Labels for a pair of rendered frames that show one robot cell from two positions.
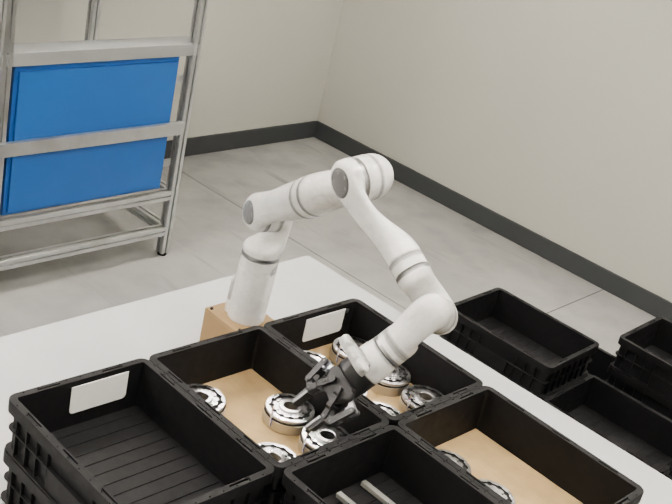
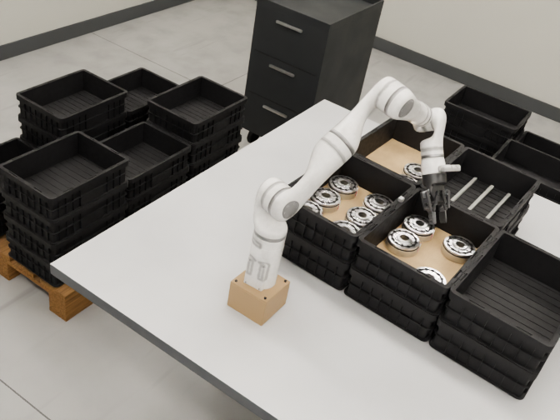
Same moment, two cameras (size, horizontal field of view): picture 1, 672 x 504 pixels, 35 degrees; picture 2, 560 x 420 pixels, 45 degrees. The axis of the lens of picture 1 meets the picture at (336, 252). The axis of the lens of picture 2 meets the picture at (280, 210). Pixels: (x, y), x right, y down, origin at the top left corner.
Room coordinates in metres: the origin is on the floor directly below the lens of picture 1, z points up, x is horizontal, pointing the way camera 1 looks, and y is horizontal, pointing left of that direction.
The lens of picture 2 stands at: (2.49, 1.64, 2.13)
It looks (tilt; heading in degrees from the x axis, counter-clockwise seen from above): 36 degrees down; 260
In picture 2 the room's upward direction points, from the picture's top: 11 degrees clockwise
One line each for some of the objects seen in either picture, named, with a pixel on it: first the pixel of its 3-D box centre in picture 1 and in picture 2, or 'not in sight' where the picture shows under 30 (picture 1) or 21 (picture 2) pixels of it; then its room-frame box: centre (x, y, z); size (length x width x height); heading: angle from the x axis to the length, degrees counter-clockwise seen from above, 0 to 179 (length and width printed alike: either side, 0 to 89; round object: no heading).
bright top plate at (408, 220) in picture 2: (326, 437); (419, 224); (1.74, -0.07, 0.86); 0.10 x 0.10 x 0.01
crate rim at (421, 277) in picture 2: (267, 394); (430, 236); (1.75, 0.07, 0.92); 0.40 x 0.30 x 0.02; 50
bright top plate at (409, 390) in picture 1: (424, 398); (343, 184); (1.97, -0.26, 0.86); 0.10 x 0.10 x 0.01
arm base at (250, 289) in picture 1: (253, 285); (265, 256); (2.26, 0.17, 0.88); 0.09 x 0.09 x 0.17; 56
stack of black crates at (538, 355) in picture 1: (503, 385); (67, 208); (2.97, -0.62, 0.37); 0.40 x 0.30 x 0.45; 52
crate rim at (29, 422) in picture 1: (140, 438); (522, 285); (1.52, 0.26, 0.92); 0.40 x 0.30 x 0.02; 50
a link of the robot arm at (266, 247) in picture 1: (267, 227); (274, 210); (2.26, 0.17, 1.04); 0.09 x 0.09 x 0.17; 35
